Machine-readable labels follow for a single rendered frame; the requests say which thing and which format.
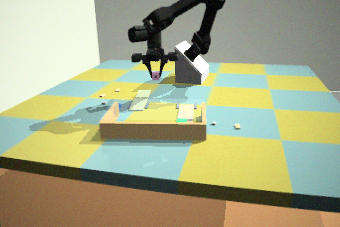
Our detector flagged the pink cube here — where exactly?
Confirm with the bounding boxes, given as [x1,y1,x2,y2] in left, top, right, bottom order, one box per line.
[152,71,160,80]

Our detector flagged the cream strip with teal polka dots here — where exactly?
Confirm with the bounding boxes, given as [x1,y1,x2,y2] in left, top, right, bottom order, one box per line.
[135,90,151,99]

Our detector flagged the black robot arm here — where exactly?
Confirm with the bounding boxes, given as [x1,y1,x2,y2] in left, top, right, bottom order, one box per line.
[128,0,225,62]

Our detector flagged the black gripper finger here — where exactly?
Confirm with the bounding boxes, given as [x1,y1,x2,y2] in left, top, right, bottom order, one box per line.
[142,62,152,78]
[159,60,168,78]

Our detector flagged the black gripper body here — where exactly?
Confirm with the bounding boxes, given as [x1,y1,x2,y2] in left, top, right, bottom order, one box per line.
[131,40,178,63]

